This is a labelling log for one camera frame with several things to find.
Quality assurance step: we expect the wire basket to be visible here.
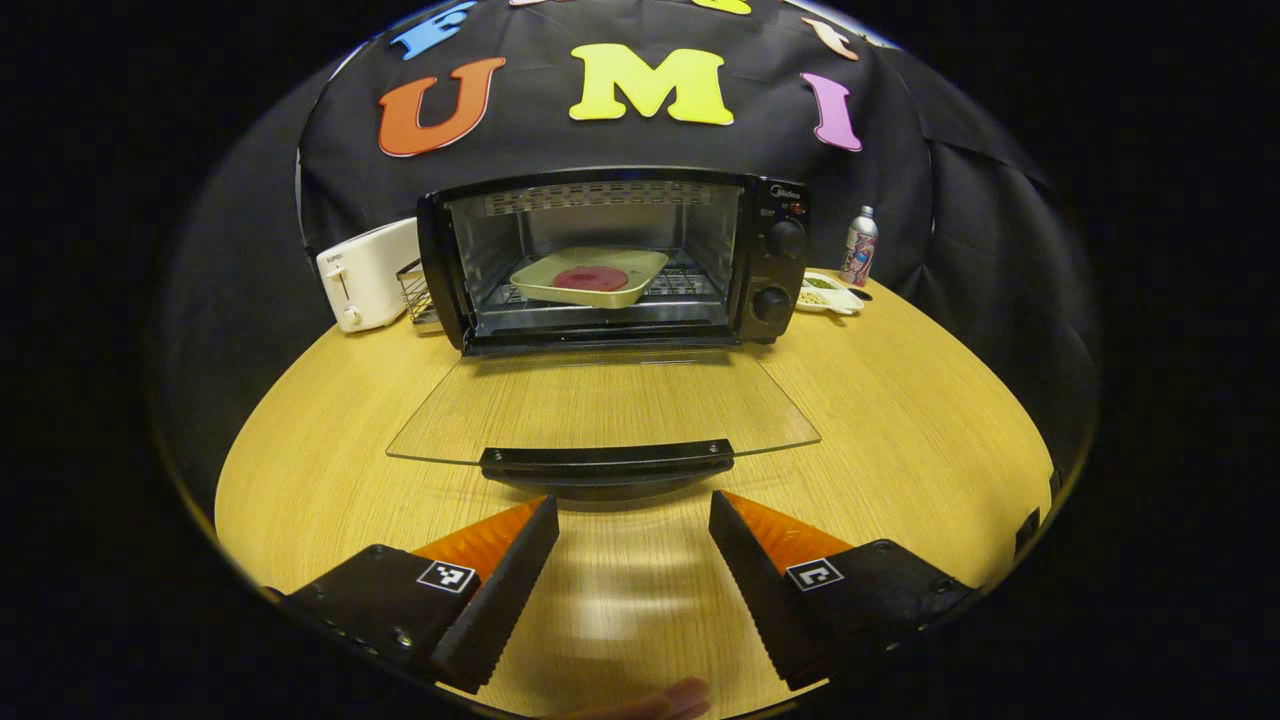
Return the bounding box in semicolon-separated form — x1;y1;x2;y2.
396;258;443;329

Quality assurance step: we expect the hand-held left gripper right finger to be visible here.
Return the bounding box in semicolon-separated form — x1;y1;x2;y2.
708;490;976;691

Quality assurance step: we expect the black electric oven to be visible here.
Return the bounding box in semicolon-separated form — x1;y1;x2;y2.
385;165;823;501

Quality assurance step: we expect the white toaster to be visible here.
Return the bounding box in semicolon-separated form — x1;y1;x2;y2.
316;217;423;333

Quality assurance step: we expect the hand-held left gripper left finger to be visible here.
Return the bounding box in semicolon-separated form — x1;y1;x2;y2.
283;495;561;693

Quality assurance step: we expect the white divided dish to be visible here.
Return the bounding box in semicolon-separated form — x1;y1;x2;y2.
795;271;865;317

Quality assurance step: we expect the black backdrop cloth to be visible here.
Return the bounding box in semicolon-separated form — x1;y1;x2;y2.
155;0;1101;501

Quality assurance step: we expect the pink meat slice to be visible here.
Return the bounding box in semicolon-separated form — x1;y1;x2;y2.
552;265;630;293

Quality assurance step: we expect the cream square tray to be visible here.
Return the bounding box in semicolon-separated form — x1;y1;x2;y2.
509;247;670;309

